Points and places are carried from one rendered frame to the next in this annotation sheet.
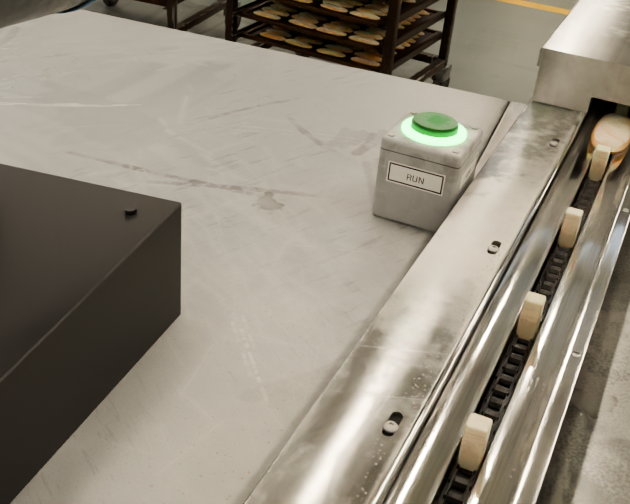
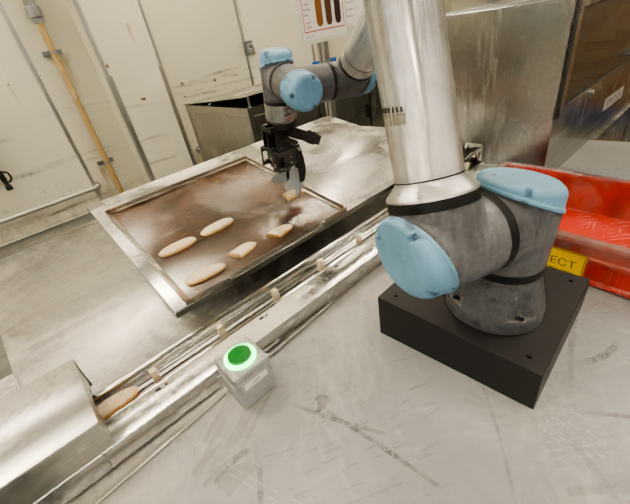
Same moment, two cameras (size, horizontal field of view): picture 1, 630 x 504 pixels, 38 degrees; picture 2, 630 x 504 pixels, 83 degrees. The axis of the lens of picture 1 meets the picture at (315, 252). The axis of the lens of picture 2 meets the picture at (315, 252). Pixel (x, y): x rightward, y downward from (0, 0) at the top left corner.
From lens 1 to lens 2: 104 cm
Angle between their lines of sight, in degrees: 109
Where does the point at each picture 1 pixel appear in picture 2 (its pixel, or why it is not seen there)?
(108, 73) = not seen: outside the picture
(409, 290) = (307, 300)
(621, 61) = (78, 394)
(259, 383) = (361, 304)
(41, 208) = (429, 302)
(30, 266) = not seen: hidden behind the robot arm
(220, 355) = (370, 314)
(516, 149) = (187, 382)
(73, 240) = not seen: hidden behind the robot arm
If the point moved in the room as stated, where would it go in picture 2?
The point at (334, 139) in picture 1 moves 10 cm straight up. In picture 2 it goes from (246, 475) to (226, 437)
